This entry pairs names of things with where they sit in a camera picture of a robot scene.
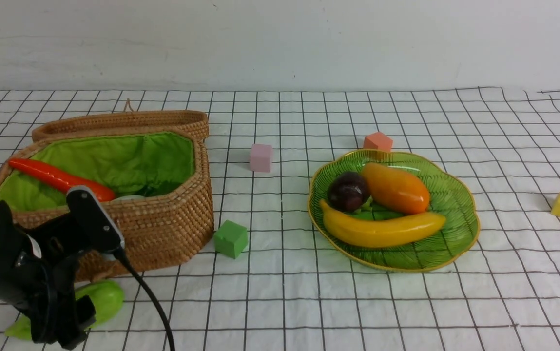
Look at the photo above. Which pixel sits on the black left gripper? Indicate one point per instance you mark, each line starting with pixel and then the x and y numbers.
pixel 45 270

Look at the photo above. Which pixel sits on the green toy cucumber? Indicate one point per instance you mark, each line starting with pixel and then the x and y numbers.
pixel 106 295

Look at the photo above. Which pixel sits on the orange toy carrot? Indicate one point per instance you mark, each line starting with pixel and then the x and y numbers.
pixel 59 179

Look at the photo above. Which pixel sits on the dark purple toy passionfruit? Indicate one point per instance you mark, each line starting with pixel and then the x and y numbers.
pixel 349 193

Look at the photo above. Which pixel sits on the yellow toy banana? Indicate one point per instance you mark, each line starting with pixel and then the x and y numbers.
pixel 382 233

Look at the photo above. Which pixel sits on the orange yellow toy mango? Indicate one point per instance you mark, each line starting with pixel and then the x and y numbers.
pixel 396 189

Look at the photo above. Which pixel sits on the white toy radish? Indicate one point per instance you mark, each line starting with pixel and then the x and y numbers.
pixel 129 197

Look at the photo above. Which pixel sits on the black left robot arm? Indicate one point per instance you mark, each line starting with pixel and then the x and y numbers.
pixel 9 247

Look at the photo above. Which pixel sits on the woven rattan basket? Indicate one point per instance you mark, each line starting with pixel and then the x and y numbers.
pixel 164 164

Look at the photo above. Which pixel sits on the green foam cube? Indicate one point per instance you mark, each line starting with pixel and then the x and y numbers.
pixel 231 239

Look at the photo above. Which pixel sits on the white black grid tablecloth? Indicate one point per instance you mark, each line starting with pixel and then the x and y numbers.
pixel 291 290

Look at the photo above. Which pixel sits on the woven rattan basket lid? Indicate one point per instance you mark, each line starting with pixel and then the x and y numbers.
pixel 195 123

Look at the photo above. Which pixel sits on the pink foam cube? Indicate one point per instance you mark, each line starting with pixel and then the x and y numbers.
pixel 261 158

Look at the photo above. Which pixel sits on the orange foam cube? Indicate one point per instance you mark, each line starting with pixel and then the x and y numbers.
pixel 378 141

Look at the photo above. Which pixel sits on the green glass leaf plate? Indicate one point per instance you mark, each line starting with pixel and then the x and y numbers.
pixel 448 196

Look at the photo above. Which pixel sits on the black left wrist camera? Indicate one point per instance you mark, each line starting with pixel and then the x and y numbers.
pixel 95 222

